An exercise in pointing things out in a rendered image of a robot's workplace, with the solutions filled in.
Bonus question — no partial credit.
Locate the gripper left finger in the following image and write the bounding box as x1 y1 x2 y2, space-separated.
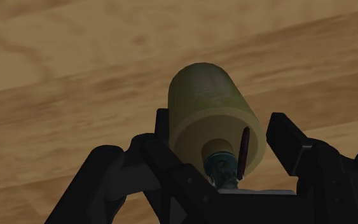
45 108 221 224

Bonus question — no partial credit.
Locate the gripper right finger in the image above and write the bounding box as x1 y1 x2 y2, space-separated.
265 111 358 224

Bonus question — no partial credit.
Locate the teal bottle with tan cap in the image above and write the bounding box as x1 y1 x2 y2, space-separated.
200 138 240 190

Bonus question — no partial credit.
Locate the dark red pen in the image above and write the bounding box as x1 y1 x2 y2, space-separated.
236 126 251 181

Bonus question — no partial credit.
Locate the yellow-green cylindrical cup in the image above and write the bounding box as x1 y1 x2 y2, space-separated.
167 62 267 187

